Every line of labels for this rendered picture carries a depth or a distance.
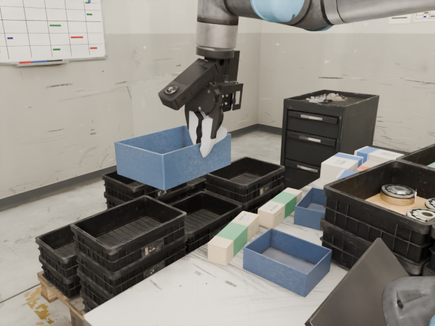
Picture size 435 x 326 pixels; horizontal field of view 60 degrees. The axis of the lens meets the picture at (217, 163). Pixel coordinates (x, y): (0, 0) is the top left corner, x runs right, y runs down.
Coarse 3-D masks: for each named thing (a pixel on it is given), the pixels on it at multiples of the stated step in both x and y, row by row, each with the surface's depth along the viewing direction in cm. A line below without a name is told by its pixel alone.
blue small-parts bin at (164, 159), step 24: (120, 144) 76; (144, 144) 84; (168, 144) 89; (192, 144) 91; (216, 144) 79; (120, 168) 78; (144, 168) 73; (168, 168) 70; (192, 168) 75; (216, 168) 81
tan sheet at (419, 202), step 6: (372, 198) 124; (378, 198) 124; (420, 198) 124; (378, 204) 119; (384, 204) 119; (390, 204) 119; (414, 204) 119; (420, 204) 119; (396, 210) 115; (402, 210) 115
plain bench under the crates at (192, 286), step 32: (288, 224) 134; (192, 256) 115; (128, 288) 101; (160, 288) 101; (192, 288) 101; (224, 288) 101; (256, 288) 101; (320, 288) 101; (96, 320) 90; (128, 320) 90; (160, 320) 90; (192, 320) 90; (224, 320) 90; (256, 320) 90; (288, 320) 90
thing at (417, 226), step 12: (372, 168) 122; (420, 168) 123; (336, 180) 112; (324, 192) 107; (336, 192) 104; (348, 204) 102; (360, 204) 99; (372, 204) 96; (384, 216) 94; (396, 216) 91; (408, 228) 89; (420, 228) 87
